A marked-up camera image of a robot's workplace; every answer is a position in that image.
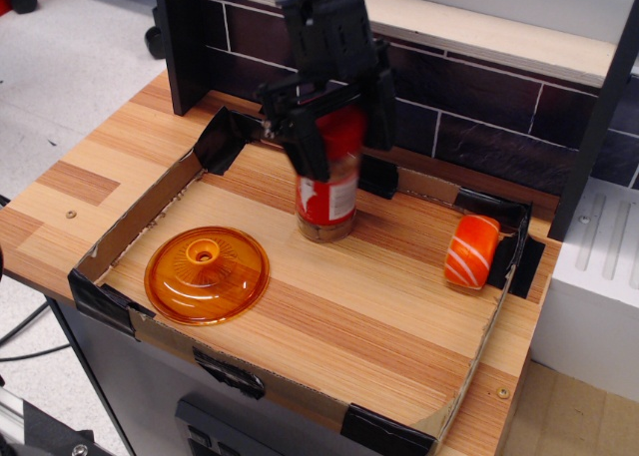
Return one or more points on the red-capped spice bottle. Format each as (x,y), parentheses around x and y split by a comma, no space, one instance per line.
(325,211)

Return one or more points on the orange transparent pot lid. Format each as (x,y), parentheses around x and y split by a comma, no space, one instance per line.
(207,275)

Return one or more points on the cardboard fence with black tape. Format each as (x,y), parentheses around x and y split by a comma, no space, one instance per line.
(357,347)

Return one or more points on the dark brick-pattern shelf unit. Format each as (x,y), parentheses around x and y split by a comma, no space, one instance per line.
(499,107)

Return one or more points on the white grooved side cabinet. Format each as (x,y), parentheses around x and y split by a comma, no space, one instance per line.
(588,326)

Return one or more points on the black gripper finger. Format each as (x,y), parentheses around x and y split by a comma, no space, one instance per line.
(299,135)
(377,98)

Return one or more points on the salmon sushi toy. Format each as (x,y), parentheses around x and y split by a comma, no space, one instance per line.
(471,251)

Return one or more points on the black equipment with bolt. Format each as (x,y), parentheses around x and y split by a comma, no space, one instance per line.
(27,430)

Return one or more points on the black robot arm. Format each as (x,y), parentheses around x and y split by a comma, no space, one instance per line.
(338,62)

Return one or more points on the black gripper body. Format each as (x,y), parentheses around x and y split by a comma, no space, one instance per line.
(333,50)

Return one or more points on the black caster wheel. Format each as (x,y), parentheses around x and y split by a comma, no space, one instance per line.
(153,38)

